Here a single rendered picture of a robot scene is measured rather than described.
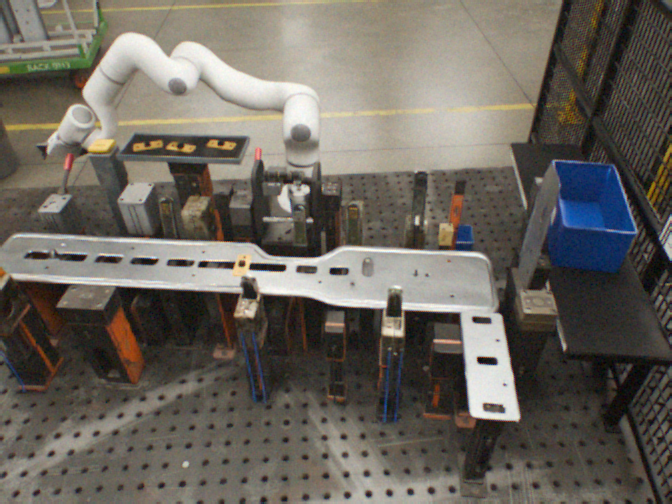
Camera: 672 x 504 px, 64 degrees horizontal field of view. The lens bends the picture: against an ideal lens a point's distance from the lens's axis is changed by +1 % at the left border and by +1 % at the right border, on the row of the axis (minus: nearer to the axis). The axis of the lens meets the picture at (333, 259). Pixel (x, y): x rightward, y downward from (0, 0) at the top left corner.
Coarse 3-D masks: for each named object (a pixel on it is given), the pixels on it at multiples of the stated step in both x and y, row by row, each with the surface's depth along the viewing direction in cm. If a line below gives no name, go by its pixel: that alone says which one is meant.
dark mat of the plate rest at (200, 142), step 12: (132, 144) 162; (168, 144) 162; (192, 144) 161; (204, 144) 161; (240, 144) 161; (180, 156) 156; (192, 156) 156; (204, 156) 156; (216, 156) 156; (228, 156) 156
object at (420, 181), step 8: (416, 176) 137; (424, 176) 136; (416, 184) 137; (424, 184) 136; (416, 192) 141; (424, 192) 140; (416, 200) 142; (424, 200) 141; (416, 208) 144; (424, 208) 142; (424, 216) 144
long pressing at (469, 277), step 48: (48, 240) 154; (96, 240) 154; (144, 240) 153; (144, 288) 140; (192, 288) 139; (240, 288) 138; (288, 288) 137; (336, 288) 137; (384, 288) 137; (432, 288) 136; (480, 288) 136
